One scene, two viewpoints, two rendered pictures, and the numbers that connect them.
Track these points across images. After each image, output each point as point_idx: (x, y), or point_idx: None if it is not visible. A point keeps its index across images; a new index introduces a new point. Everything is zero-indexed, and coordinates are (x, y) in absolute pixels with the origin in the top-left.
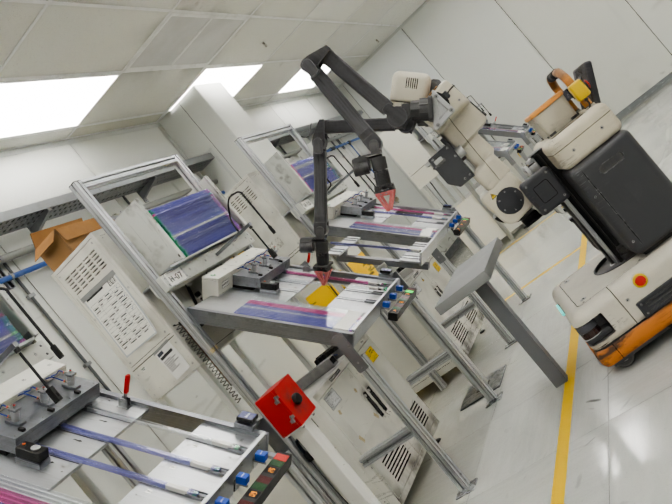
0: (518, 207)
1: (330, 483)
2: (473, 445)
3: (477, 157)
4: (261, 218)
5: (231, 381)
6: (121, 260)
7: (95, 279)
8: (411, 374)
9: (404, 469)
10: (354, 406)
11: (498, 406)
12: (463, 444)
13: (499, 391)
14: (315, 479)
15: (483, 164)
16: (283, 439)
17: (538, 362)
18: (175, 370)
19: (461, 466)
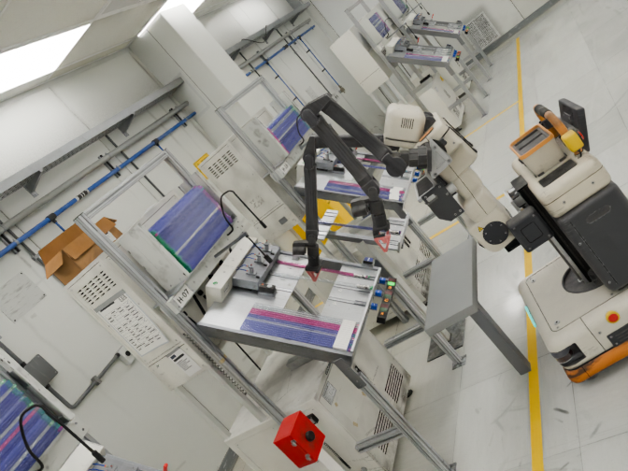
0: (503, 238)
1: None
2: (446, 415)
3: (466, 191)
4: (252, 214)
5: (240, 385)
6: (129, 278)
7: (107, 294)
8: (388, 339)
9: None
10: (347, 392)
11: (464, 373)
12: (435, 408)
13: (463, 352)
14: None
15: (472, 199)
16: None
17: (506, 356)
18: (187, 369)
19: (437, 438)
